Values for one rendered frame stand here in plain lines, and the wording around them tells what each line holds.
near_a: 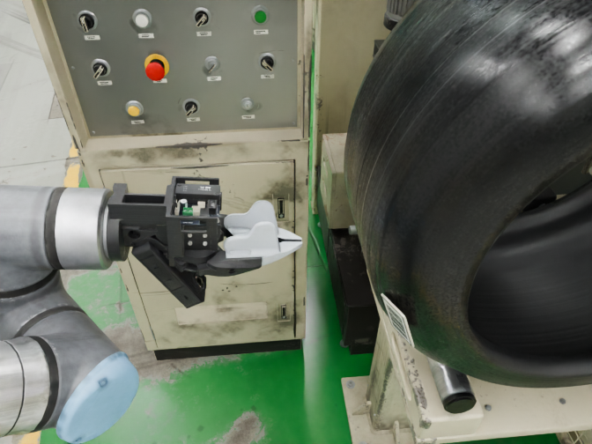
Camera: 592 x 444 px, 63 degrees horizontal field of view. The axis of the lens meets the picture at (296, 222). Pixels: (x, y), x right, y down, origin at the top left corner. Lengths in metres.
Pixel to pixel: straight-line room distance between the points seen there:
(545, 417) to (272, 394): 1.04
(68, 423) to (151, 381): 1.30
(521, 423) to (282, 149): 0.75
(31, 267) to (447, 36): 0.47
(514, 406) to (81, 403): 0.63
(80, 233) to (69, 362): 0.13
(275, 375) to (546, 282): 1.10
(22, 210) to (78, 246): 0.06
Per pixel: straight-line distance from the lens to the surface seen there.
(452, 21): 0.50
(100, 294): 2.12
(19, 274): 0.58
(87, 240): 0.53
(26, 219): 0.55
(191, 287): 0.59
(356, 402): 1.71
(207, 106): 1.17
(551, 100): 0.41
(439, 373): 0.73
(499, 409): 0.86
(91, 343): 0.55
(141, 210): 0.52
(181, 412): 1.74
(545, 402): 0.89
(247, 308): 1.58
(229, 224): 0.57
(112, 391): 0.54
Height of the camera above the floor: 1.51
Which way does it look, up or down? 42 degrees down
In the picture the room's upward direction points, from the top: straight up
